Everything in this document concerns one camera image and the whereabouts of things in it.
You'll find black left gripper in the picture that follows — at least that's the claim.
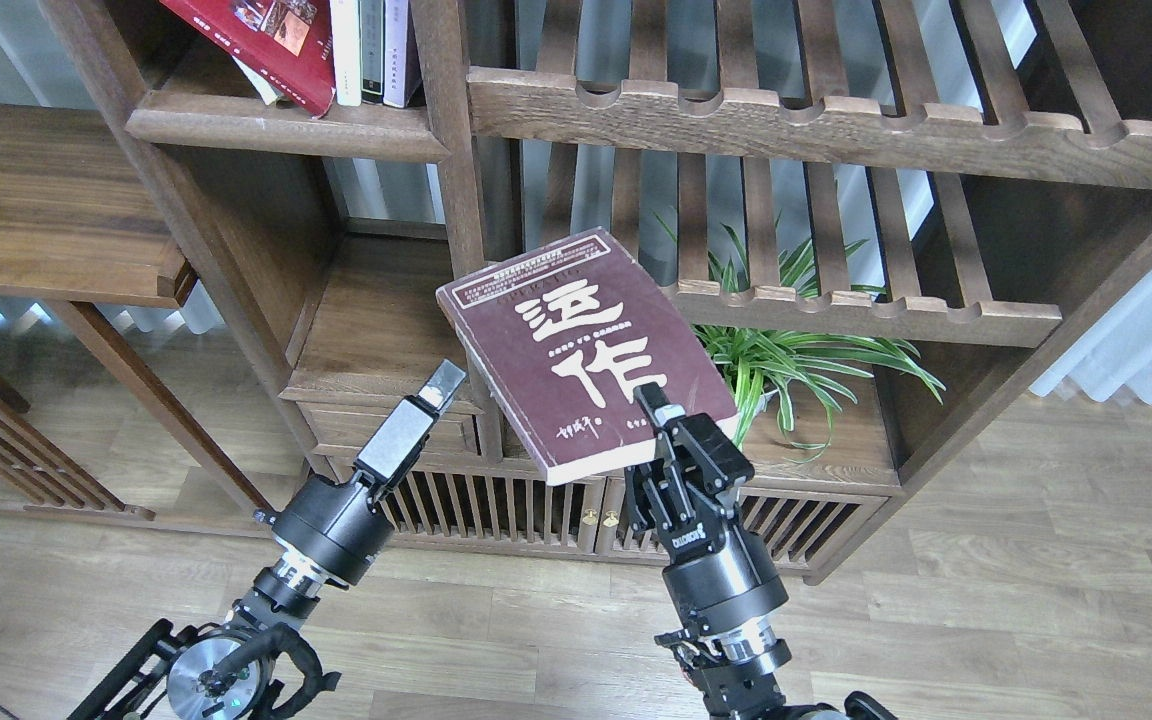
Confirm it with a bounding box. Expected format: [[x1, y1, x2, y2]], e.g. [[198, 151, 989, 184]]
[[253, 359, 467, 588]]

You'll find green spider plant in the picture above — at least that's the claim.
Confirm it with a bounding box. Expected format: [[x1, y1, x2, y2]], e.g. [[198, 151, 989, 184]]
[[692, 225, 947, 464]]

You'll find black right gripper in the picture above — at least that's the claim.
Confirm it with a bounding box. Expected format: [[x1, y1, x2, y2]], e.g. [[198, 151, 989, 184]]
[[626, 382, 787, 661]]

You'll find dark maroon large book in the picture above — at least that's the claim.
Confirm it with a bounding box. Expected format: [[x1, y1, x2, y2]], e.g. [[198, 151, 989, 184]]
[[435, 228, 738, 486]]

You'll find wooden bookshelf unit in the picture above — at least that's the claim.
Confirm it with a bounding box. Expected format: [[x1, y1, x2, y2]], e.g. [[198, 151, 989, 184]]
[[41, 1, 1152, 583]]

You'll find yellow green book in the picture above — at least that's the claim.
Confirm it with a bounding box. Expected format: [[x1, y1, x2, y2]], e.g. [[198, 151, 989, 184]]
[[232, 56, 293, 108]]

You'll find lilac upright book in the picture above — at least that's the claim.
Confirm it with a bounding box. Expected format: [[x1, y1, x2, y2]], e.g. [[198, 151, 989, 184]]
[[381, 0, 422, 108]]

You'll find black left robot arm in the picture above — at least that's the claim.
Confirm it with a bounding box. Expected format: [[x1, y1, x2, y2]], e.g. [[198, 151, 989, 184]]
[[73, 361, 465, 719]]

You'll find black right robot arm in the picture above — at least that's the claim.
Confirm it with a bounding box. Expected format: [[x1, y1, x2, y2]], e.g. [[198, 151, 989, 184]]
[[626, 382, 890, 719]]

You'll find white plant pot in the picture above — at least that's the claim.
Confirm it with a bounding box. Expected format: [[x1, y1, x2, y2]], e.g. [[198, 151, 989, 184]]
[[736, 387, 780, 429]]

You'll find dark grey upright book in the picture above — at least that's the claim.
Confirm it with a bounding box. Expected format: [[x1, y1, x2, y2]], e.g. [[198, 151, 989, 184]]
[[358, 0, 385, 104]]

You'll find wooden side table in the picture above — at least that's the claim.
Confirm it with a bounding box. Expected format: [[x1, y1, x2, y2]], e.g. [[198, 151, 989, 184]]
[[0, 104, 300, 538]]

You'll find white upright book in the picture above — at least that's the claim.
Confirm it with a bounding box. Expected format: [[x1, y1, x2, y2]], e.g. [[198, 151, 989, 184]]
[[329, 0, 362, 108]]

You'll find red paperback book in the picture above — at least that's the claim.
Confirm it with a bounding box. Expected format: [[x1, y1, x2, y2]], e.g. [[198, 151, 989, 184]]
[[162, 1, 335, 118]]

